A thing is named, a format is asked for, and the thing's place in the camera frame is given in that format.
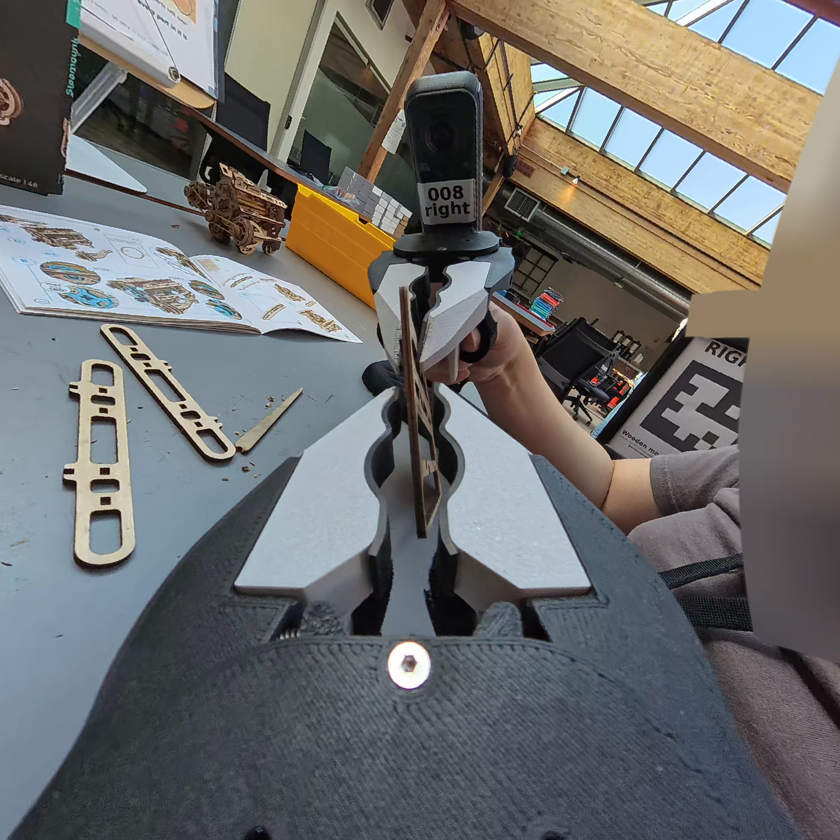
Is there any framed right marker sign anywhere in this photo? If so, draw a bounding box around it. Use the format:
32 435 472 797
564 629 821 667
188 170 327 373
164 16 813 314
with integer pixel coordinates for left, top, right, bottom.
594 336 750 460

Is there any slotted wooden strip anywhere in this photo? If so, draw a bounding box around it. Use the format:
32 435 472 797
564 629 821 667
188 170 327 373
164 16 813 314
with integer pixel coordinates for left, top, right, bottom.
63 359 137 568
100 323 236 462

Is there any black model kit box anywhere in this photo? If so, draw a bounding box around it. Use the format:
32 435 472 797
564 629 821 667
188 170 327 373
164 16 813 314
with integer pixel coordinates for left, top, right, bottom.
0 0 83 196

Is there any person's right hand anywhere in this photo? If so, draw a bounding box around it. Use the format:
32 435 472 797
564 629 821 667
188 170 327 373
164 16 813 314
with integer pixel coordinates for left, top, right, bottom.
458 307 536 389

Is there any black webbing strap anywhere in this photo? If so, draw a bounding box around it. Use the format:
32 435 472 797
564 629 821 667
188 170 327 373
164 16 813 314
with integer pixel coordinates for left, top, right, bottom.
682 596 753 633
659 554 746 589

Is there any assembled wooden model vehicle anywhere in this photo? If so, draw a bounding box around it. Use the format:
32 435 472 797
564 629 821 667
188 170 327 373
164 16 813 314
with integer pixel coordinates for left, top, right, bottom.
184 164 290 256

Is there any black quilted cushion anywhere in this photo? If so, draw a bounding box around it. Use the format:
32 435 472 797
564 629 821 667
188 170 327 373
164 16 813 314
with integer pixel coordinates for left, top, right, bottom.
361 360 408 399

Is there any laser-cut wooden parts sheet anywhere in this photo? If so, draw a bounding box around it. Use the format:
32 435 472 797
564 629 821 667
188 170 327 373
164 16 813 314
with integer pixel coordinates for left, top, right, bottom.
399 285 443 540

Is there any black office chair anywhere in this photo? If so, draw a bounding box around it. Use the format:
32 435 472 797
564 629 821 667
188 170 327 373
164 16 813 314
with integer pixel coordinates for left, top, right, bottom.
535 318 621 404
564 367 626 425

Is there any instruction display stand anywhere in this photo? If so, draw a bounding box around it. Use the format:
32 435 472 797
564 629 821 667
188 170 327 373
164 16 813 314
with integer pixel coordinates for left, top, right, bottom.
66 0 221 194

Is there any yellow storage bin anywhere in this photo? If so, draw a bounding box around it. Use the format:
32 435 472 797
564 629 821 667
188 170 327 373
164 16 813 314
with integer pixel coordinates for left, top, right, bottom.
285 182 398 309

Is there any stack of grey boxes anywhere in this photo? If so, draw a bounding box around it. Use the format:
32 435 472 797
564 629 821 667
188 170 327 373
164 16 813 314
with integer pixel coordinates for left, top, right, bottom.
335 167 413 235

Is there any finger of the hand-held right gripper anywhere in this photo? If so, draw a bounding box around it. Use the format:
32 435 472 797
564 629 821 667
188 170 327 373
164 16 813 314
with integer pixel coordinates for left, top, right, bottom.
419 262 494 368
373 262 422 374

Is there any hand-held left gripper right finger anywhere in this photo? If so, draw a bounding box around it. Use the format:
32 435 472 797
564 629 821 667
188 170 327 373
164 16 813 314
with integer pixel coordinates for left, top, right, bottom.
436 384 593 634

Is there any printed instruction booklet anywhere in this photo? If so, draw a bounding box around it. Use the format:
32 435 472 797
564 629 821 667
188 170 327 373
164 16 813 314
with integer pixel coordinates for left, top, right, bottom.
0 205 363 343

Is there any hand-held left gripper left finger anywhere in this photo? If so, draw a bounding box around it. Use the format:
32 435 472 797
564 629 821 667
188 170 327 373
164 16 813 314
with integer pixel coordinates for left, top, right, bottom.
235 387 401 634

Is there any tapered wooden stick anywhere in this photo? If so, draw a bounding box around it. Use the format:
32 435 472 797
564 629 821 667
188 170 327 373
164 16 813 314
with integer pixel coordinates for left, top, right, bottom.
235 387 304 454

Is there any person's right forearm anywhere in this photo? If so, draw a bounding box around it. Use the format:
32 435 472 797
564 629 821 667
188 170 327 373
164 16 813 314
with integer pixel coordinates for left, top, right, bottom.
472 367 657 534

